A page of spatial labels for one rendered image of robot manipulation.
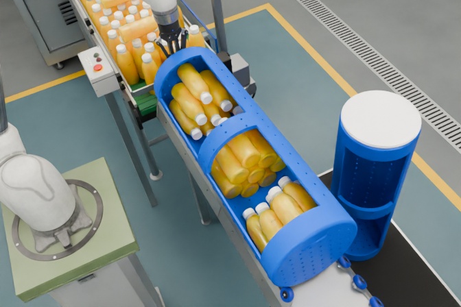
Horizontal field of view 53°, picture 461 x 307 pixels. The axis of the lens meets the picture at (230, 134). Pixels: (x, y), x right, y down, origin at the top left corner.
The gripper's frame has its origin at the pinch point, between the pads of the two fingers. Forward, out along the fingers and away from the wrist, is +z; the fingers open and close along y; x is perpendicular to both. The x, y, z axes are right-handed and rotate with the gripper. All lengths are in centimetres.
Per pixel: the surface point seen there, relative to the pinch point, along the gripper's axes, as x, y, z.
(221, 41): -43, -37, 35
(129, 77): -28.0, 15.5, 21.3
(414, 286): 90, -61, 101
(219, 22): -43, -37, 23
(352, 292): 98, -10, 23
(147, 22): -32.6, 0.0, 0.7
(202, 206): 2, 6, 97
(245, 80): -15, -35, 39
